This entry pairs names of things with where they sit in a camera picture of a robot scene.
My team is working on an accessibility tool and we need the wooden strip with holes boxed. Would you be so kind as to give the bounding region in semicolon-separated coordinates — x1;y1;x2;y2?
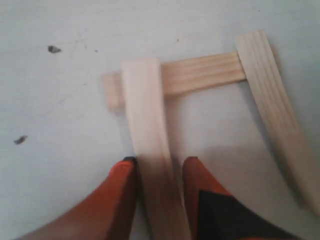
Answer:
102;52;246;109

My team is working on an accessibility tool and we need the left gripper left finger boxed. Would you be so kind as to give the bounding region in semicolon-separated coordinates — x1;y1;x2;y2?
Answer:
20;156;138;240

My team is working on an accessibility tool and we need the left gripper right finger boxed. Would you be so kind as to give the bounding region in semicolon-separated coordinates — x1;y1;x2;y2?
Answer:
182;156;298;240

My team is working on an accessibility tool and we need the plain wooden strip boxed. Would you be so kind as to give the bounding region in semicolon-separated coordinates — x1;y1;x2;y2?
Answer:
121;58;191;240
235;30;320;215

